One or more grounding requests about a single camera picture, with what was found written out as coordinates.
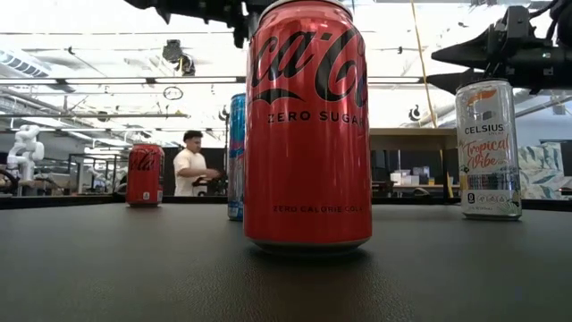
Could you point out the black room partition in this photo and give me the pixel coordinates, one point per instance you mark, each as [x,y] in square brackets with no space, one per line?
[216,158]

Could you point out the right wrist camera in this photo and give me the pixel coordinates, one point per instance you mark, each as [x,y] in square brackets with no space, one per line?
[509,27]

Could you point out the white box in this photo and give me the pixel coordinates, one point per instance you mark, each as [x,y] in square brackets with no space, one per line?
[401,179]

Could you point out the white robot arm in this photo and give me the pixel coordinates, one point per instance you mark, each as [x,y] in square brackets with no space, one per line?
[26,152]

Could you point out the black background robot arm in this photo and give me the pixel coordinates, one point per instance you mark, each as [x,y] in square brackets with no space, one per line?
[210,184]

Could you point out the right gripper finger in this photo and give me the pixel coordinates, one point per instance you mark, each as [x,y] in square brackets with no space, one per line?
[469,53]
[447,82]

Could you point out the long ceiling light bar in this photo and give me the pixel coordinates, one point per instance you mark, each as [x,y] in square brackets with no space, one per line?
[107,81]

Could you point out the blue Red Bull can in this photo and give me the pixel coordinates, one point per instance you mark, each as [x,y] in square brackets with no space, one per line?
[236,156]

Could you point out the leaf-pattern cloth panel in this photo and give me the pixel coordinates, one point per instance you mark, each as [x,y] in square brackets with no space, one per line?
[540,172]

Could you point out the Celsius Tropical Vibe can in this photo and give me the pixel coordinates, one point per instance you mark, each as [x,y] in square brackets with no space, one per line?
[487,156]

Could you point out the wooden shelf black legs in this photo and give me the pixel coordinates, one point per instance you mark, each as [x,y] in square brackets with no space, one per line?
[411,138]

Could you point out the person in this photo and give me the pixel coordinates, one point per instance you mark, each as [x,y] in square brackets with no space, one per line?
[187,170]

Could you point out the red Coca-Cola Zero can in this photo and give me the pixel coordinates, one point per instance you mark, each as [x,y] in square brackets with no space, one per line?
[144,179]
[308,170]

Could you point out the white ceiling air duct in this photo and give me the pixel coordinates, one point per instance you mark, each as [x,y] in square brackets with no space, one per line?
[22,65]

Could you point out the black aluminium table frame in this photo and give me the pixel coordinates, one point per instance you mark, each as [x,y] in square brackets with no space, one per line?
[67,201]

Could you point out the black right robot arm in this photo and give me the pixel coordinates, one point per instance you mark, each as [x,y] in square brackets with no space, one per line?
[564,13]

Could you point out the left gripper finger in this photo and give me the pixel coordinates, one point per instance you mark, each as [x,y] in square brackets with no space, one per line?
[241,27]

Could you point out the gray ceiling pipe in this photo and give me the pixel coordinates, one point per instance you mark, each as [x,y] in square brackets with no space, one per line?
[89,115]

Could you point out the black metal stand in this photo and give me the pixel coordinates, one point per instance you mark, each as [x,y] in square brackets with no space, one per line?
[223,114]

